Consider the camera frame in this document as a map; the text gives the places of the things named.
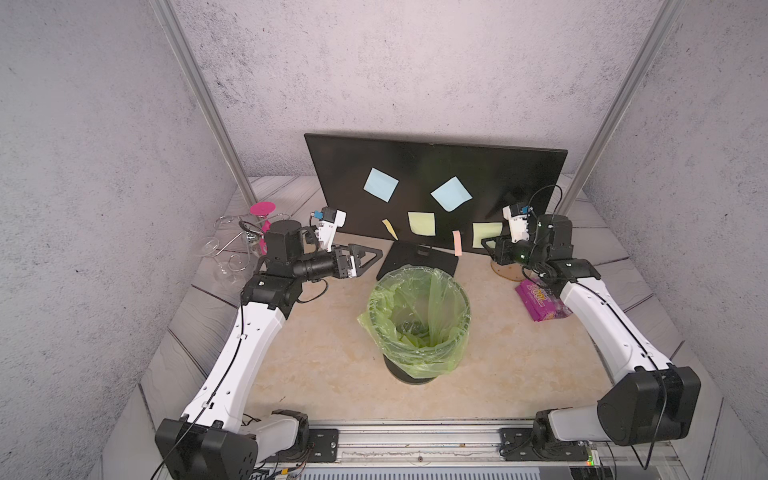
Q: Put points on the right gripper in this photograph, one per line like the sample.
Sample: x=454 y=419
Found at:
x=504 y=245

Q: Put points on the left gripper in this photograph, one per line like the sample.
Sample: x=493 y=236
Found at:
x=341 y=269

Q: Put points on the yellow-green sticky note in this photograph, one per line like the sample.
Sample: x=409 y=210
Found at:
x=485 y=230
x=422 y=223

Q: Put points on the small yellow sticky note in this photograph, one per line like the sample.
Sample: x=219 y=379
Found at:
x=389 y=227

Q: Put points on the narrow pink sticky note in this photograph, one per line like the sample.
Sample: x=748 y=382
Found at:
x=457 y=239

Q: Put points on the light blue sticky note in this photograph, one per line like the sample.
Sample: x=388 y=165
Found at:
x=380 y=185
x=451 y=194

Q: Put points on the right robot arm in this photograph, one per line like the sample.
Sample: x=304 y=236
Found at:
x=651 y=400

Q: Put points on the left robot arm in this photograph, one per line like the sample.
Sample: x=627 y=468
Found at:
x=240 y=360

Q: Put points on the black monitor stand base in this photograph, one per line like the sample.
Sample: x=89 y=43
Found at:
x=407 y=254

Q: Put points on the black flat monitor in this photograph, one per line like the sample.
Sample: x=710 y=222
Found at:
x=495 y=176

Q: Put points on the purple snack packet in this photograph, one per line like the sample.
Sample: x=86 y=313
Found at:
x=540 y=304

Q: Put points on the green plastic bin liner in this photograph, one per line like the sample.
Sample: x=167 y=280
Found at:
x=417 y=324

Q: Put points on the pink plastic wine glass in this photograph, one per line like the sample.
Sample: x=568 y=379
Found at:
x=260 y=224

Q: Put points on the clear wine glass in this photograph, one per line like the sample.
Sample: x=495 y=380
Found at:
x=228 y=266

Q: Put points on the black mesh trash bin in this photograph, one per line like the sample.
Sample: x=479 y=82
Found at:
x=414 y=372

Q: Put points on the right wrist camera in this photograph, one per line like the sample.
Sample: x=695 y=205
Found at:
x=517 y=217

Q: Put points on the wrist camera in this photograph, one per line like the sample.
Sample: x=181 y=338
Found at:
x=329 y=221
x=517 y=217

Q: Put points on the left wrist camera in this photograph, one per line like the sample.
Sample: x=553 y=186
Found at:
x=329 y=221

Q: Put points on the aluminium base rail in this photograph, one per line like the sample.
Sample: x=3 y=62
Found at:
x=453 y=449

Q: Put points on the right aluminium frame post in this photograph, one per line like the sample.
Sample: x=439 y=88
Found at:
x=660 y=28

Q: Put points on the aluminium frame post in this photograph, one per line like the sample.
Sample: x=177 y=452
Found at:
x=660 y=28
x=183 y=52

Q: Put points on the left aluminium frame post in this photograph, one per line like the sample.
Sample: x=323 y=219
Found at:
x=183 y=52

